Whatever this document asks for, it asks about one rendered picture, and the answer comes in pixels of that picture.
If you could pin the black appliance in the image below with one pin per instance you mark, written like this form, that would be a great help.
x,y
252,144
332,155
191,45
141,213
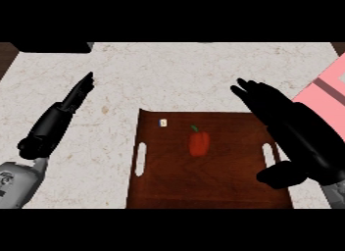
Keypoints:
x,y
52,47

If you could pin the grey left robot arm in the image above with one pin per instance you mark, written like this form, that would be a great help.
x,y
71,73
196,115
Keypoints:
x,y
11,186

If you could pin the brown wooden tray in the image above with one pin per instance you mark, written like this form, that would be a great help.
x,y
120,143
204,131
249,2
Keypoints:
x,y
209,163

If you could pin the small white sticker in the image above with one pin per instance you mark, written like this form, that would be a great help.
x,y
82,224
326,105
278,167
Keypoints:
x,y
163,123

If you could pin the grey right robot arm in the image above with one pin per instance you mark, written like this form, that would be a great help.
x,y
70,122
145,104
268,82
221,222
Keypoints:
x,y
342,194

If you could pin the red bell pepper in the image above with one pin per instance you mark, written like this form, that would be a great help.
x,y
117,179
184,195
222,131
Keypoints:
x,y
198,143

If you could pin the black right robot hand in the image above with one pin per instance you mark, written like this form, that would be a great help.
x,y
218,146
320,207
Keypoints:
x,y
296,137

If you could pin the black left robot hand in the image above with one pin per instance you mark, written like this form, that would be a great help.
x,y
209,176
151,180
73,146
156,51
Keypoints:
x,y
52,129

